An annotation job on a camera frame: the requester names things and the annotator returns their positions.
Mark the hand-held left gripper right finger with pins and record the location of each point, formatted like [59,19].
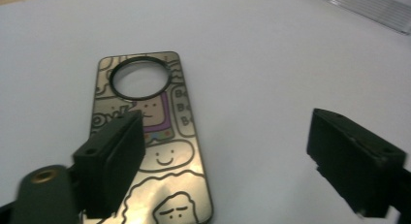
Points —
[355,166]

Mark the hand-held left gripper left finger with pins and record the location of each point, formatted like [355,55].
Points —
[106,166]

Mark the gold cartoon print phone case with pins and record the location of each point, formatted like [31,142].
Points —
[181,185]

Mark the aluminium rail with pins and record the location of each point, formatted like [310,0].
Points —
[371,7]

